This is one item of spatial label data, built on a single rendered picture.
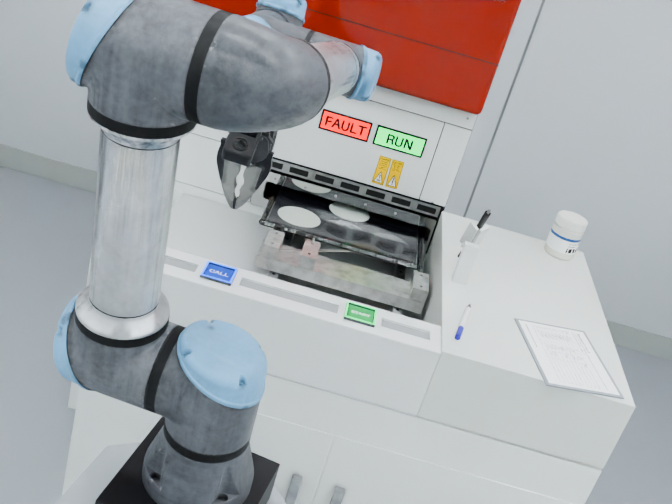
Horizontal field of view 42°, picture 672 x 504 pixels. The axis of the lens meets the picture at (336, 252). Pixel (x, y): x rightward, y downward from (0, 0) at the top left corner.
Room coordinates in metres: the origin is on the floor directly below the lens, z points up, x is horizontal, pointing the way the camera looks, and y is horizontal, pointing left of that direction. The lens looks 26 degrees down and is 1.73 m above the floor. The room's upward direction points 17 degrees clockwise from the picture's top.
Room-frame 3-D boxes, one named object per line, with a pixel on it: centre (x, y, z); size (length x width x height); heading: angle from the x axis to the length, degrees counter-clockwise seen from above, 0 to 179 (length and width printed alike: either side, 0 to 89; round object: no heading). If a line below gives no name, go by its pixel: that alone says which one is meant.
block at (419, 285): (1.64, -0.19, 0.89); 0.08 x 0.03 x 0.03; 1
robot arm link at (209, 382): (0.91, 0.10, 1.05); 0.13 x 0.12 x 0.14; 84
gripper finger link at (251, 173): (1.34, 0.17, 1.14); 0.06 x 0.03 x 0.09; 1
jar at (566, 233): (1.87, -0.49, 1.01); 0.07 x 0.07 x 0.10
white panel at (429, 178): (1.91, 0.19, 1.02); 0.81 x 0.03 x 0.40; 91
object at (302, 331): (1.33, 0.05, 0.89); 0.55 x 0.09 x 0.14; 91
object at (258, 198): (1.90, 0.01, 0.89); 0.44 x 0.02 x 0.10; 91
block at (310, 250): (1.63, 0.05, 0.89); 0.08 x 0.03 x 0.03; 1
